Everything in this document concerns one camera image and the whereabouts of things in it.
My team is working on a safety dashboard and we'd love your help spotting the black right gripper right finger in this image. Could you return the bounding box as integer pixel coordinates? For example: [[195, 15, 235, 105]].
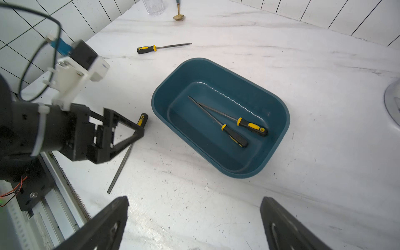
[[260, 197, 330, 250]]

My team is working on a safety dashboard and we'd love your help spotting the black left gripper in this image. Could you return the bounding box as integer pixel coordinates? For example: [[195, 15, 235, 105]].
[[46, 104, 145, 164]]

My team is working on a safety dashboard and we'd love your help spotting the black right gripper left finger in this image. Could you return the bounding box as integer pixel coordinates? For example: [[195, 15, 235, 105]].
[[56, 196, 129, 250]]

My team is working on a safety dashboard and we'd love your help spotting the file tool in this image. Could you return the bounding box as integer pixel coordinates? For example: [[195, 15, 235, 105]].
[[107, 113, 149, 194], [136, 43, 192, 55], [188, 96, 249, 148], [200, 103, 268, 136]]

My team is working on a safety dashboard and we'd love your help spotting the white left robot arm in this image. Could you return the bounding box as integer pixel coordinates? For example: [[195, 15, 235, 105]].
[[1, 78, 148, 182]]

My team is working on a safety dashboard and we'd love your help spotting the teal storage box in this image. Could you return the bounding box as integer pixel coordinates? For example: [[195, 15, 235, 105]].
[[151, 58, 290, 179]]

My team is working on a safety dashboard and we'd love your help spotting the clear drinking glass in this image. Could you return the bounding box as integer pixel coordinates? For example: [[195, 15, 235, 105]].
[[142, 0, 165, 16]]

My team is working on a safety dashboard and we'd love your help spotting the chrome glass holder stand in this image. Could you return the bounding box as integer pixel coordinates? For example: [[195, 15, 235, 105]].
[[384, 80, 400, 126]]

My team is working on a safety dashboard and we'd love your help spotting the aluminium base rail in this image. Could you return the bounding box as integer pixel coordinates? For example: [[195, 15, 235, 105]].
[[1, 152, 91, 250]]

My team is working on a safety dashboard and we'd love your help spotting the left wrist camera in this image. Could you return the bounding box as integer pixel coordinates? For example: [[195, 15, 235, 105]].
[[43, 40, 110, 111]]

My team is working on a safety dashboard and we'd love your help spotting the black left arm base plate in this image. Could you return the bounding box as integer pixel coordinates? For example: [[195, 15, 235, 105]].
[[11, 156, 55, 211]]

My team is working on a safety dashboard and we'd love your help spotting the gold spoon green handle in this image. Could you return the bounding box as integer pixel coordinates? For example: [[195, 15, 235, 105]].
[[174, 0, 185, 21]]

